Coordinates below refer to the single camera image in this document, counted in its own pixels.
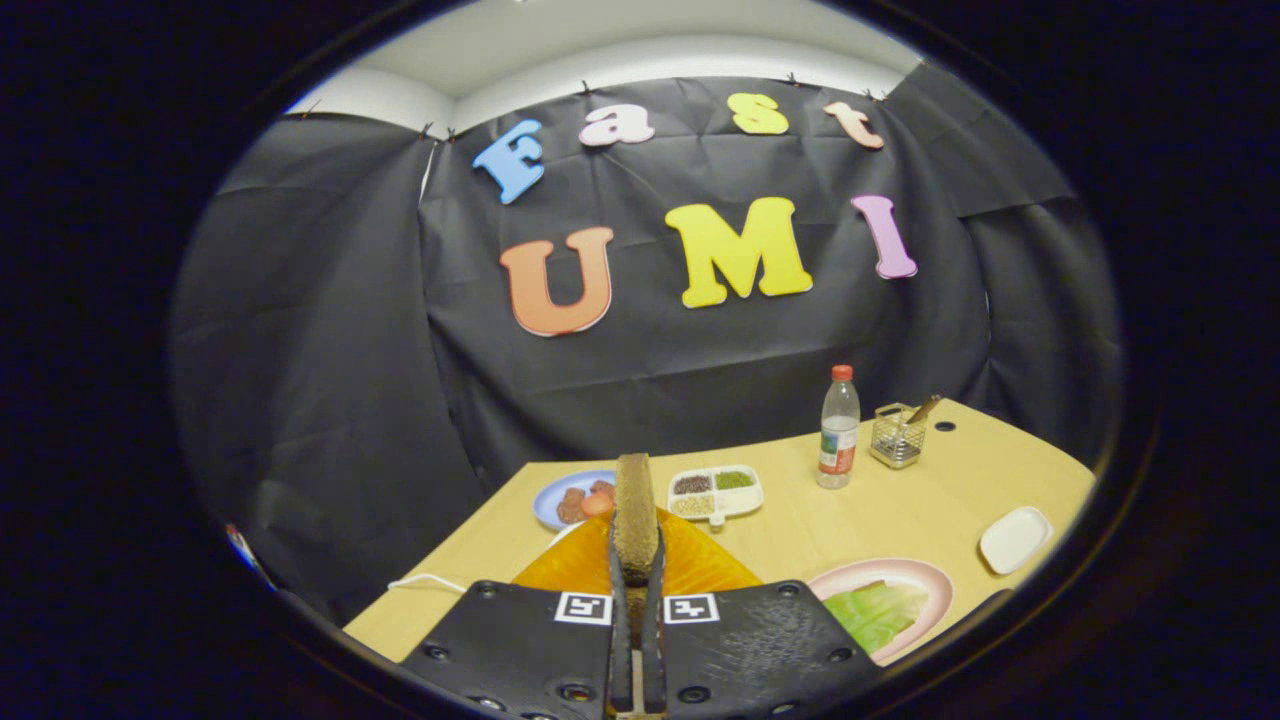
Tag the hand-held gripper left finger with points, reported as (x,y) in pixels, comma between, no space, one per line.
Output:
(620,650)

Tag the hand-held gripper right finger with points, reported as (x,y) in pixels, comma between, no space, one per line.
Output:
(655,650)

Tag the brown bread slice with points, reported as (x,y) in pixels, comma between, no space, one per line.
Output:
(637,515)

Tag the green lettuce leaf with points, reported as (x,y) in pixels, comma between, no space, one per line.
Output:
(875,615)

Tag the sliced red brown food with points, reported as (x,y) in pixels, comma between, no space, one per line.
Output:
(580,503)

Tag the blue plate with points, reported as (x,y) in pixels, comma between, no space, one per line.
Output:
(548,500)

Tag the white divided condiment tray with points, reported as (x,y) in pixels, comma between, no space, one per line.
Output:
(715,493)

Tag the clear water bottle red cap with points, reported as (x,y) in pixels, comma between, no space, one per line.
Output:
(838,440)

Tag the pink round plate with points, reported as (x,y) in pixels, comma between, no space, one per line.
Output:
(935,590)

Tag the white rectangular plate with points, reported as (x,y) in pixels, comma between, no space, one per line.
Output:
(1015,540)

